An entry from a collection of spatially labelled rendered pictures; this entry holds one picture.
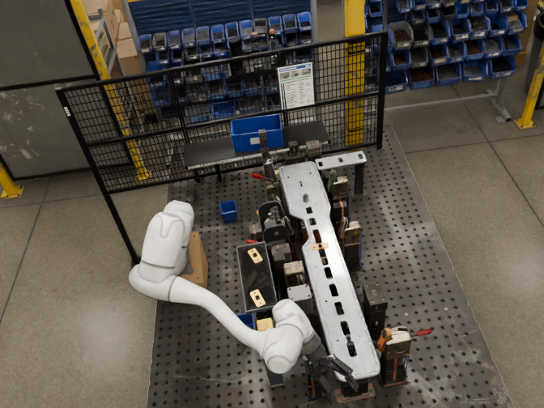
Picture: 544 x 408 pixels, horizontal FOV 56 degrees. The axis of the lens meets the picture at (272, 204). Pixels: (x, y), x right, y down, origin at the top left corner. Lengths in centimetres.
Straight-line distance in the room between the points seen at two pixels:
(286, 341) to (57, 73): 315
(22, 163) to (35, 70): 97
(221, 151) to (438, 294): 149
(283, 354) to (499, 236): 266
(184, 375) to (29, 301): 191
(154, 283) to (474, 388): 147
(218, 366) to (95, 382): 120
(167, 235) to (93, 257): 237
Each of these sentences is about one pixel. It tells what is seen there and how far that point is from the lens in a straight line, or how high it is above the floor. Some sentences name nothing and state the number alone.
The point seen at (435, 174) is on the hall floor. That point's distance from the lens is 451.
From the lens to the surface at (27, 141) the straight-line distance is 482.
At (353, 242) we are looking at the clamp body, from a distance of 266.
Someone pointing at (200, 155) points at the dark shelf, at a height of 103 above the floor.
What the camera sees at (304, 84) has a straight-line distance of 316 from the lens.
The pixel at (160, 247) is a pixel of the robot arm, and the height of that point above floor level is 155.
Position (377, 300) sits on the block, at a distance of 233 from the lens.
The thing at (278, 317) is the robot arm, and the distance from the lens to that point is 187.
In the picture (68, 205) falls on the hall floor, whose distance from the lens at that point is 485.
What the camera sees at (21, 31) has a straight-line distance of 426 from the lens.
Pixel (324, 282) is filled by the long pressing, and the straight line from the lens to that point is 242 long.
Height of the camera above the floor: 294
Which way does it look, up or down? 44 degrees down
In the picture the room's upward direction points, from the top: 8 degrees counter-clockwise
